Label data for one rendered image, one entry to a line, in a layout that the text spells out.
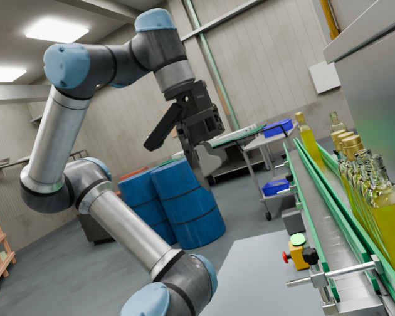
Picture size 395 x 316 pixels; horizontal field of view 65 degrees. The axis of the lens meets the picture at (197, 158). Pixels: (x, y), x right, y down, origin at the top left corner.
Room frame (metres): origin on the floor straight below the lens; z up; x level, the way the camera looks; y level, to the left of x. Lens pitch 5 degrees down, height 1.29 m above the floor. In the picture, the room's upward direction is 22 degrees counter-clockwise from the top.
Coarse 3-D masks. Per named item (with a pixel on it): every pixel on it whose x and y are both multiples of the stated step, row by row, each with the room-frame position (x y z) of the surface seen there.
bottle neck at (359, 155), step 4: (356, 152) 0.57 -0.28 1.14; (360, 152) 0.57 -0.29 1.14; (364, 152) 0.55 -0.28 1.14; (368, 152) 0.55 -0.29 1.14; (356, 156) 0.56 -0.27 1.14; (360, 156) 0.55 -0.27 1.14; (364, 156) 0.55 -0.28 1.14; (356, 160) 0.56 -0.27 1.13; (360, 160) 0.55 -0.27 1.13; (360, 164) 0.55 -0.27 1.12; (360, 168) 0.56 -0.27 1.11; (364, 168) 0.55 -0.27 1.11; (364, 172) 0.55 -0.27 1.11; (364, 176) 0.55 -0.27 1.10
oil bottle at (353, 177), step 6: (354, 174) 0.61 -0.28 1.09; (360, 174) 0.60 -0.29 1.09; (354, 180) 0.60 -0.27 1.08; (354, 186) 0.60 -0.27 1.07; (354, 192) 0.61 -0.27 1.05; (354, 198) 0.64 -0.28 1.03; (360, 204) 0.60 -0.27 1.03; (360, 210) 0.62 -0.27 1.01; (366, 222) 0.60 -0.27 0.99; (366, 228) 0.62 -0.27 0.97; (372, 240) 0.60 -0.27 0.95
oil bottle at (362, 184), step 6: (360, 180) 0.57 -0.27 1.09; (366, 180) 0.55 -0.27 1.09; (390, 180) 0.54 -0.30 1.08; (360, 186) 0.55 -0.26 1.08; (366, 186) 0.54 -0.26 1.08; (360, 192) 0.56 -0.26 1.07; (360, 198) 0.57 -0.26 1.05; (366, 210) 0.55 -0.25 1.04; (366, 216) 0.58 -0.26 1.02; (372, 228) 0.55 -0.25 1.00; (372, 234) 0.58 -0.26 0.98; (378, 240) 0.54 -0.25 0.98; (378, 246) 0.56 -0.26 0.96
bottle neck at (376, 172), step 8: (368, 160) 0.50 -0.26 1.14; (376, 160) 0.49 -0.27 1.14; (368, 168) 0.50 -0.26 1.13; (376, 168) 0.49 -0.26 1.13; (384, 168) 0.49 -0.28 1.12; (368, 176) 0.51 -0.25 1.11; (376, 176) 0.49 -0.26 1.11; (384, 176) 0.49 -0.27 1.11; (376, 184) 0.50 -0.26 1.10; (384, 184) 0.49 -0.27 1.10
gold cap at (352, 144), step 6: (348, 138) 0.62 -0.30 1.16; (354, 138) 0.60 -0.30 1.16; (360, 138) 0.60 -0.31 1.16; (348, 144) 0.61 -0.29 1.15; (354, 144) 0.60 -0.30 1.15; (360, 144) 0.60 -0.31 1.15; (348, 150) 0.61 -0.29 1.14; (354, 150) 0.60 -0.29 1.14; (348, 156) 0.61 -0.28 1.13; (354, 156) 0.60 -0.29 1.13
